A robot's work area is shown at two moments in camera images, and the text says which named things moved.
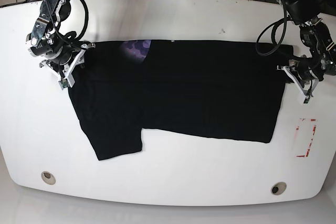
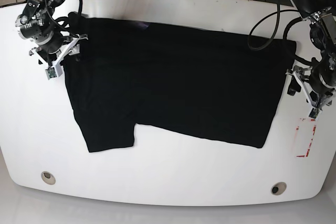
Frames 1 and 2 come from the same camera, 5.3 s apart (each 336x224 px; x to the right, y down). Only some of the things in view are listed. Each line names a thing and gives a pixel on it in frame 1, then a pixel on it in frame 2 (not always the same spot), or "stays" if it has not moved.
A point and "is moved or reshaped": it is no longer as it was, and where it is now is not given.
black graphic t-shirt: [220, 90] is moved or reshaped
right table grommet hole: [278, 188] stays
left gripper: [67, 70] → [72, 48]
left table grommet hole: [48, 178] stays
